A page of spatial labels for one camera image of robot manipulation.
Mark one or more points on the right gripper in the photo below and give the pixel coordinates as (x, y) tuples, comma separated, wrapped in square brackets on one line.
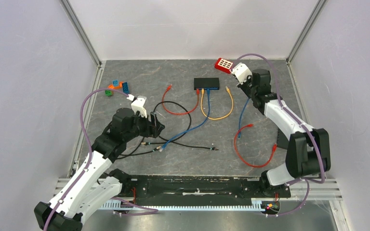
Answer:
[(243, 85)]

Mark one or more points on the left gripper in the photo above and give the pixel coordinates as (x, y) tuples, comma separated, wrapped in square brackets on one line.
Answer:
[(153, 129)]

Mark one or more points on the black network switch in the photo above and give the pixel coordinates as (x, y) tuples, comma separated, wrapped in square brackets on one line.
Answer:
[(207, 83)]

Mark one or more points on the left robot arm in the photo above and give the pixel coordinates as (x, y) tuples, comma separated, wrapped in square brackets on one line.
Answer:
[(76, 202)]

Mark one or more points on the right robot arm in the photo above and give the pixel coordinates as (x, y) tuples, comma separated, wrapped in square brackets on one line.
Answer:
[(308, 150)]

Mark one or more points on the red keypad box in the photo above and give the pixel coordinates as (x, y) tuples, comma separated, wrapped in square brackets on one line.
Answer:
[(223, 65)]

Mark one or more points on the black flat plate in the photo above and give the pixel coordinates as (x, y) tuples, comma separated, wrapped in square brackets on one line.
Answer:
[(282, 140)]

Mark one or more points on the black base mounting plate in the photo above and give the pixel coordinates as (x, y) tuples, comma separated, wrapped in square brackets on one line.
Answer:
[(165, 190)]

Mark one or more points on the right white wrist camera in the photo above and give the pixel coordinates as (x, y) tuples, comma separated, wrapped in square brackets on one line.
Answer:
[(241, 73)]

